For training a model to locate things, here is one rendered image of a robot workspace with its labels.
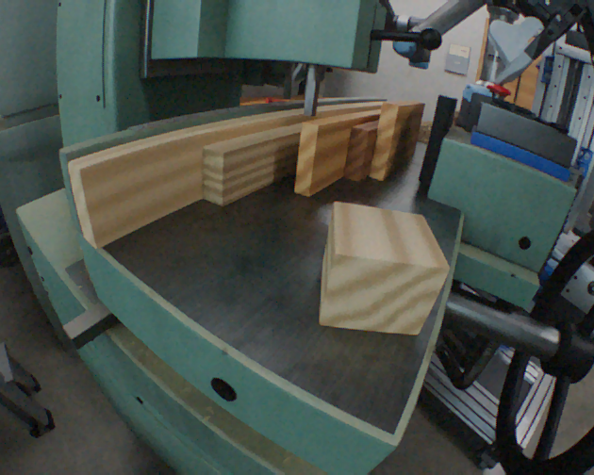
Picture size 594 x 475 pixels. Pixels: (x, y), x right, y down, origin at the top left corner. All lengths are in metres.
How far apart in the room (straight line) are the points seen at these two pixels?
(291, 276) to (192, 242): 0.06
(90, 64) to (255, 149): 0.25
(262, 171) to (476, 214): 0.19
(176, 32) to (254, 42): 0.08
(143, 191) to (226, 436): 0.16
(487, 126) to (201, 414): 0.32
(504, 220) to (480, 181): 0.04
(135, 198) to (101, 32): 0.24
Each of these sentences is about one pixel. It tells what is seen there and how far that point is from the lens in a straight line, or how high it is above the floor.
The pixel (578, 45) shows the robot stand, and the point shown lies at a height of 1.26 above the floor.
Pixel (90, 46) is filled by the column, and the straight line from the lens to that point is 0.41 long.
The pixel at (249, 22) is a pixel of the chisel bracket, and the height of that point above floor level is 1.04.
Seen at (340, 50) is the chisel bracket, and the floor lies 1.01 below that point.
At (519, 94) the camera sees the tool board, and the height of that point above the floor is 1.22.
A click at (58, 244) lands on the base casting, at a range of 0.42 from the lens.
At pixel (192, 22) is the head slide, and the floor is 1.04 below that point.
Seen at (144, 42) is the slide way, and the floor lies 1.02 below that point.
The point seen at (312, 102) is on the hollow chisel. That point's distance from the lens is 0.30.
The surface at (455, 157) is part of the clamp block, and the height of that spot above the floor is 0.95.
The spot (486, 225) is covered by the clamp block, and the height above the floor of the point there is 0.90.
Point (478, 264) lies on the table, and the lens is 0.30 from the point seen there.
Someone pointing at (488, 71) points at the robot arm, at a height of 1.11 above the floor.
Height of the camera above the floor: 1.00
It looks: 32 degrees down
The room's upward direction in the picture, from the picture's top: 7 degrees clockwise
